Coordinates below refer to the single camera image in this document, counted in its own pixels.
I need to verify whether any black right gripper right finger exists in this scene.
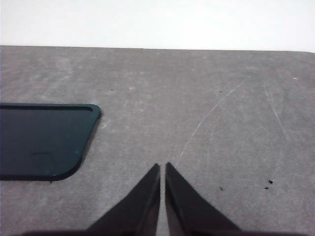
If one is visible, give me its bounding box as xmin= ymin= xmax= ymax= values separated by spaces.
xmin=164 ymin=161 xmax=247 ymax=236

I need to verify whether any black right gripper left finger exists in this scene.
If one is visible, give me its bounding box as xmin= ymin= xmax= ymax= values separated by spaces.
xmin=83 ymin=163 xmax=161 ymax=236

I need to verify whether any black rectangular tray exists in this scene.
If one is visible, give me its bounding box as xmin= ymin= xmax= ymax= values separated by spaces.
xmin=0 ymin=103 xmax=103 ymax=182

